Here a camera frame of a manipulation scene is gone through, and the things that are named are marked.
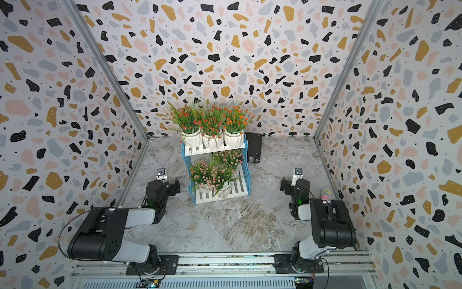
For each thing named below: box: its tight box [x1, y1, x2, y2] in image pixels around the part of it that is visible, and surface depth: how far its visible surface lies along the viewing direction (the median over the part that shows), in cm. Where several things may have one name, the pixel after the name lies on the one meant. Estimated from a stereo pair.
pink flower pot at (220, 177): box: [208, 166, 244, 196], surface depth 85 cm
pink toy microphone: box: [320, 187, 333, 204], surface depth 94 cm
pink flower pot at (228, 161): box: [211, 149, 245, 175], surface depth 89 cm
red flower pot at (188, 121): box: [166, 101, 204, 149], surface depth 76 cm
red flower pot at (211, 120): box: [194, 105, 226, 150], surface depth 73 cm
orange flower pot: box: [221, 105, 255, 148], surface depth 76 cm
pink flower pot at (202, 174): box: [187, 160, 215, 193], surface depth 87 cm
